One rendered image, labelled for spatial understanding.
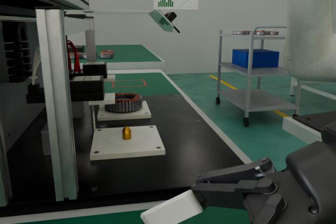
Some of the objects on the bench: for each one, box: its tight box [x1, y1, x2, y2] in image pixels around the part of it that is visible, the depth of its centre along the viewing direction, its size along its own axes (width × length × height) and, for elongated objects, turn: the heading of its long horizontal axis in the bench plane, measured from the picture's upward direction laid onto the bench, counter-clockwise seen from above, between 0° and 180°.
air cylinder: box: [71, 102, 85, 118], centre depth 85 cm, size 5×8×6 cm
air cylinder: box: [41, 122, 51, 156], centre depth 62 cm, size 5×8×6 cm
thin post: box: [91, 105, 96, 137], centre depth 69 cm, size 2×2×10 cm
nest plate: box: [97, 101, 152, 121], centre depth 88 cm, size 15×15×1 cm
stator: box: [105, 93, 142, 113], centre depth 88 cm, size 11×11×4 cm
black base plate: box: [0, 94, 245, 218], centre depth 77 cm, size 47×64×2 cm
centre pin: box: [122, 126, 131, 140], centre depth 65 cm, size 2×2×3 cm
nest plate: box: [90, 126, 166, 161], centre depth 65 cm, size 15×15×1 cm
